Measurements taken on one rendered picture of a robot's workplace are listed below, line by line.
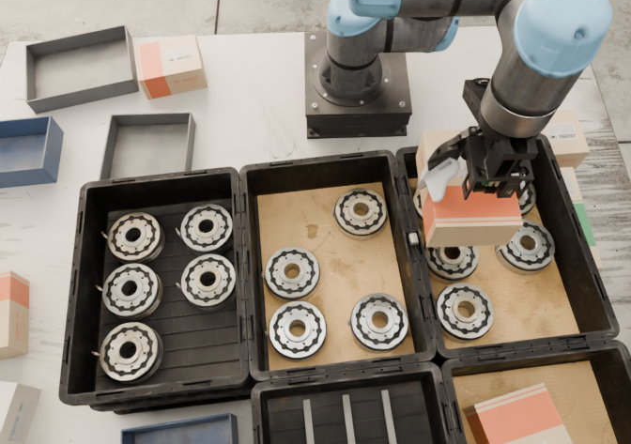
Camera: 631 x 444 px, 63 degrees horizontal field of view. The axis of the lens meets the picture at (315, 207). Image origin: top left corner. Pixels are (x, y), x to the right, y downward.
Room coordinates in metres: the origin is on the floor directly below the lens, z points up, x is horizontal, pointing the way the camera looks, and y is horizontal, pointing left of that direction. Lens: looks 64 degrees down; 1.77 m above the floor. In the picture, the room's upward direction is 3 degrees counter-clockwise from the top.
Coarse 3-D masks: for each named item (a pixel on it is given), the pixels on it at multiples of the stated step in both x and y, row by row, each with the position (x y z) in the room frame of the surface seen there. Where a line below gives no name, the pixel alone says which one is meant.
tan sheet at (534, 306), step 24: (528, 216) 0.42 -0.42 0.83; (480, 264) 0.33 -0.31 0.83; (552, 264) 0.32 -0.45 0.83; (480, 288) 0.28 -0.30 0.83; (504, 288) 0.27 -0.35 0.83; (528, 288) 0.27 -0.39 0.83; (552, 288) 0.27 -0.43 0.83; (504, 312) 0.23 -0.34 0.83; (528, 312) 0.23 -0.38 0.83; (552, 312) 0.23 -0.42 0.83; (504, 336) 0.19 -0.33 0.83; (528, 336) 0.18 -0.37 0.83
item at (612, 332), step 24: (552, 168) 0.47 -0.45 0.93; (408, 192) 0.44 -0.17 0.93; (408, 216) 0.39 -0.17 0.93; (576, 216) 0.37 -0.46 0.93; (432, 288) 0.25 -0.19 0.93; (600, 288) 0.24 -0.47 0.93; (432, 312) 0.21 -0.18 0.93; (552, 336) 0.16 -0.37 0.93; (576, 336) 0.16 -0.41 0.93; (600, 336) 0.16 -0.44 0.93
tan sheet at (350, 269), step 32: (288, 192) 0.50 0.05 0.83; (320, 192) 0.50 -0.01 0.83; (288, 224) 0.43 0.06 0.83; (320, 224) 0.43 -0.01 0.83; (320, 256) 0.36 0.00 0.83; (352, 256) 0.35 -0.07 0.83; (384, 256) 0.35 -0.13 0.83; (320, 288) 0.29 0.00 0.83; (352, 288) 0.29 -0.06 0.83; (384, 288) 0.29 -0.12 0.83; (384, 320) 0.23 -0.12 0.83; (320, 352) 0.18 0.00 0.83; (352, 352) 0.17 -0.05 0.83
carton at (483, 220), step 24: (432, 144) 0.42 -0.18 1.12; (456, 192) 0.33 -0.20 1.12; (480, 192) 0.33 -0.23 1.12; (432, 216) 0.30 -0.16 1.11; (456, 216) 0.30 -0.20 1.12; (480, 216) 0.29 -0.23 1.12; (504, 216) 0.29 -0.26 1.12; (432, 240) 0.28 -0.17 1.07; (456, 240) 0.28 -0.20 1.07; (480, 240) 0.28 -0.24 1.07; (504, 240) 0.28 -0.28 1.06
